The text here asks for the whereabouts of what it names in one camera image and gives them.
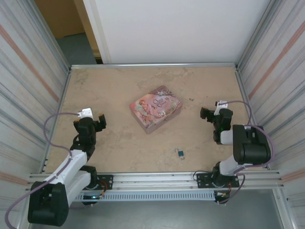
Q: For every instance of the small blue padlock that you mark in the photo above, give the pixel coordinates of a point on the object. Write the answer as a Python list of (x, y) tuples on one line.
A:
[(180, 153)]

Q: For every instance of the pink illustrated tin box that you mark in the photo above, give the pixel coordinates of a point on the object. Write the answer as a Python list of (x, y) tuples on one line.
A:
[(155, 107)]

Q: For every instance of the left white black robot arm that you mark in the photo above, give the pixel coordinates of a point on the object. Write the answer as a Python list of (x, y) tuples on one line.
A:
[(69, 167)]

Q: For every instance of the ribbed translucent side panel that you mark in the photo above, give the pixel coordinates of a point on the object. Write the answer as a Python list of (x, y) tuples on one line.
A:
[(283, 83), (21, 83)]

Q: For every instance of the brown wooden board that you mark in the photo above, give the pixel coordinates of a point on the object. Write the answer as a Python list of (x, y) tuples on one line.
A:
[(59, 16)]

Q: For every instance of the aluminium table edge rail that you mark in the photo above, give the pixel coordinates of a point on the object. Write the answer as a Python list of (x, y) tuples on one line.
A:
[(56, 105), (247, 95), (155, 65)]

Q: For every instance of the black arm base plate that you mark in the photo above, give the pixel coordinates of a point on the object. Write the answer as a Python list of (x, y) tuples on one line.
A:
[(106, 181), (205, 180)]

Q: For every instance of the long aluminium mounting rail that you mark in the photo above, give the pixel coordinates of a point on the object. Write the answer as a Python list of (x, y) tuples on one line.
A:
[(155, 177)]

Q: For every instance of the aluminium upright frame post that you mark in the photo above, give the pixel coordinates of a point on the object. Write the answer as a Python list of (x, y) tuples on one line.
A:
[(258, 33), (47, 33)]

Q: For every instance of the white door frame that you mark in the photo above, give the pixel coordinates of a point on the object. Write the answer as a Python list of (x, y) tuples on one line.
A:
[(95, 28)]

